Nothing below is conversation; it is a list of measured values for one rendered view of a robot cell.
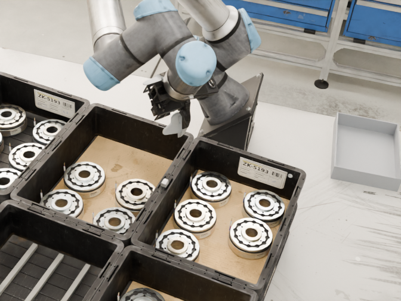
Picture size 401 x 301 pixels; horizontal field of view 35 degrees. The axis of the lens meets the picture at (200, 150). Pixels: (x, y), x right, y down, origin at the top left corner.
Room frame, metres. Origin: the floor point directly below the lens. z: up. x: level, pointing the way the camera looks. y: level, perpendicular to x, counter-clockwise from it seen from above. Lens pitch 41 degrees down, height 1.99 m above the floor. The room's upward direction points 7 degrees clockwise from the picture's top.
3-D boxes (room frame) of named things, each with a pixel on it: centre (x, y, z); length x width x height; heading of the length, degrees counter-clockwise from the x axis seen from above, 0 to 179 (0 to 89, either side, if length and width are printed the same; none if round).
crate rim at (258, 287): (1.03, -0.07, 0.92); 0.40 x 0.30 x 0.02; 163
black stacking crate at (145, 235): (1.03, -0.07, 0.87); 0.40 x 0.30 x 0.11; 163
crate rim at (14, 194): (1.11, 0.22, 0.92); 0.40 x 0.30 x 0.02; 163
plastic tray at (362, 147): (1.53, -0.51, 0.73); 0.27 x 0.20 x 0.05; 174
